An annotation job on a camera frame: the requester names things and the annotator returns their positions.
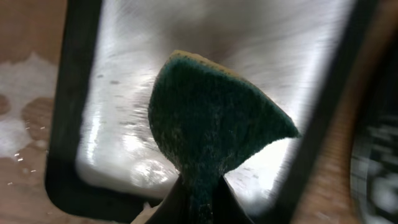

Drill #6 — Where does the green sponge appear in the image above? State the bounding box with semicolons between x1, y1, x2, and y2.
148;50;300;223

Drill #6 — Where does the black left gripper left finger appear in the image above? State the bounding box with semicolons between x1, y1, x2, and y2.
146;175;195;224

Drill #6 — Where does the round black tray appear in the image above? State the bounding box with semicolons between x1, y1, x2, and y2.
350;42;397;224

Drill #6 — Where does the black rectangular soapy tray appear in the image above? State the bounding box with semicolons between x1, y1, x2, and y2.
45;0;377;223

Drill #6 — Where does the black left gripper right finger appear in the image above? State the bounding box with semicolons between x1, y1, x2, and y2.
213;176;254;224

